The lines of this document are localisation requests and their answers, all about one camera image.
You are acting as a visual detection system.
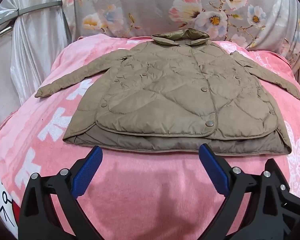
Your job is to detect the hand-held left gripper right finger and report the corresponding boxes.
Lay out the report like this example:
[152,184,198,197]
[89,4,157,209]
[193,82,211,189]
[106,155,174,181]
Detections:
[198,143,293,240]

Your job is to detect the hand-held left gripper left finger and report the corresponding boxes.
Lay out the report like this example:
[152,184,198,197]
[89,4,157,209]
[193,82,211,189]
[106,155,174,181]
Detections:
[18,145,103,240]

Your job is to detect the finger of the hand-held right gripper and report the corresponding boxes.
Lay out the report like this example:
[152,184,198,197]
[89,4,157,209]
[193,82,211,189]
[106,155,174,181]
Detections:
[280,184,300,222]

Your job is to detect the tan quilted jacket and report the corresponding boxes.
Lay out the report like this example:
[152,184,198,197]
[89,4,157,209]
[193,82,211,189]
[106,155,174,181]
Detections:
[34,29,300,155]

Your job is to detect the pink printed blanket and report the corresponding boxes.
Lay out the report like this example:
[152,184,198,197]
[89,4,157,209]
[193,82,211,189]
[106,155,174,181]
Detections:
[0,36,300,240]

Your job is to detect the white satin curtain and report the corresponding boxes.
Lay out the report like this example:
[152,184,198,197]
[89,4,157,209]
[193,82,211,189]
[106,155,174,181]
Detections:
[0,0,73,135]

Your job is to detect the grey curtain tieback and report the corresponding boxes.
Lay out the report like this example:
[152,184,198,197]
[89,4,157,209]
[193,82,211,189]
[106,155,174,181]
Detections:
[0,1,63,42]

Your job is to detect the grey floral bed sheet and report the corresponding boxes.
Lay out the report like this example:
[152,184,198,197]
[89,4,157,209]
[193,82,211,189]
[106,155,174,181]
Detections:
[61,0,300,85]

